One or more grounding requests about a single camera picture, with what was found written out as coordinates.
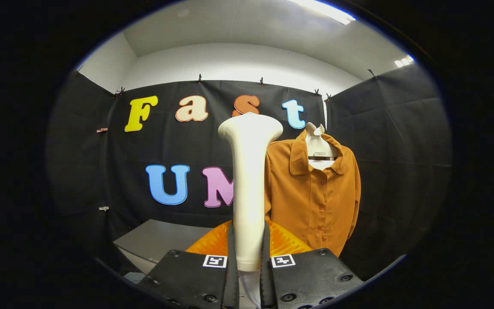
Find row of black clips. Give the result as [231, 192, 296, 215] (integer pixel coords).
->
[75, 64, 378, 101]

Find grey cabinet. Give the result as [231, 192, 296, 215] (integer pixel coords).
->
[113, 219, 213, 275]

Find white clothes hanger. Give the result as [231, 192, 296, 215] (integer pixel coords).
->
[305, 101, 338, 160]

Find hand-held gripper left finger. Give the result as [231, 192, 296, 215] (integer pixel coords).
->
[138, 218, 240, 309]

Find orange-brown button shirt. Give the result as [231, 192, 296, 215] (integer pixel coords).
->
[264, 130, 361, 257]

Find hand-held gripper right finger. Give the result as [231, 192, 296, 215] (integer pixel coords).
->
[259, 218, 364, 309]

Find long ceiling light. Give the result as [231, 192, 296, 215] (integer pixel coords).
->
[288, 0, 356, 25]

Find steamer hose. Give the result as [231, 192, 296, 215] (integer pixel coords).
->
[238, 270, 261, 309]

